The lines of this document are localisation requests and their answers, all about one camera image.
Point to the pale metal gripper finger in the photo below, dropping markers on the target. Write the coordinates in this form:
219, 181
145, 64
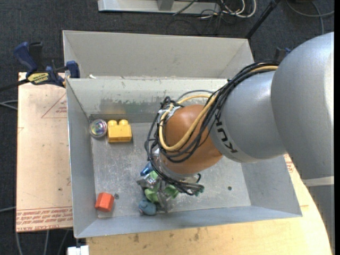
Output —
146, 180
166, 202

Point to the small blue toy piece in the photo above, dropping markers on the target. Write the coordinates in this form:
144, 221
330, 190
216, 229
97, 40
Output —
146, 169

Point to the light green soft toy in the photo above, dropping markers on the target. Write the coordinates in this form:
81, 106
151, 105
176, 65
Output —
152, 194

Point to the blue-grey soft toy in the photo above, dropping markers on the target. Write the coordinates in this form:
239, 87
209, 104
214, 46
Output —
147, 208

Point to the grey metal bin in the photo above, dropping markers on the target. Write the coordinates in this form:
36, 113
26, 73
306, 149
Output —
119, 166

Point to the red hexagonal block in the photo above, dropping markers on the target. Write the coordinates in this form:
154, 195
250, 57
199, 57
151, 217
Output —
104, 202

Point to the yellow toy brick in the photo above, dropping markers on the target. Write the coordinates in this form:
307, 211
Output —
119, 133

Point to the clear iridescent ball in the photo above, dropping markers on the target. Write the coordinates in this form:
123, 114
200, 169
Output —
98, 128

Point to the brown cardboard board red print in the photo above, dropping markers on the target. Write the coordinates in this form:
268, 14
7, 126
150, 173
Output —
42, 155

